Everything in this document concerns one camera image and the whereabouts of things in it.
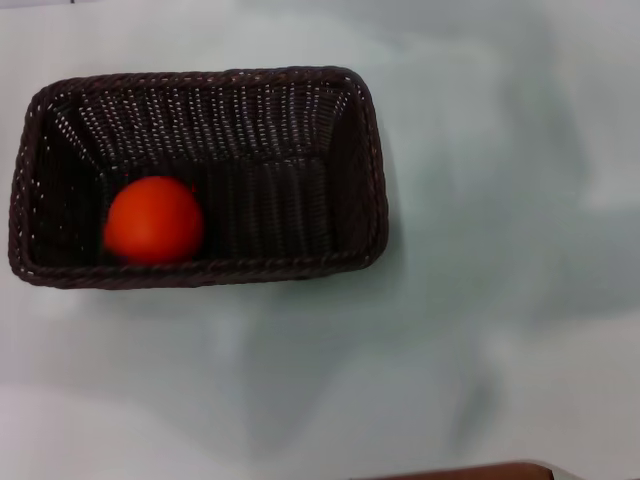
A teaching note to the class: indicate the orange pear-shaped toy fruit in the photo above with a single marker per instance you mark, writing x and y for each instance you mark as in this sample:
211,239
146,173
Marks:
155,220

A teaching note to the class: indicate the dark brown woven basket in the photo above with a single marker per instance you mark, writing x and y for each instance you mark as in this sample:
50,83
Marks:
275,210

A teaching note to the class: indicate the brown wooden edge piece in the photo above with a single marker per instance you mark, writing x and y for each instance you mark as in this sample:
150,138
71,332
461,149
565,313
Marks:
475,472

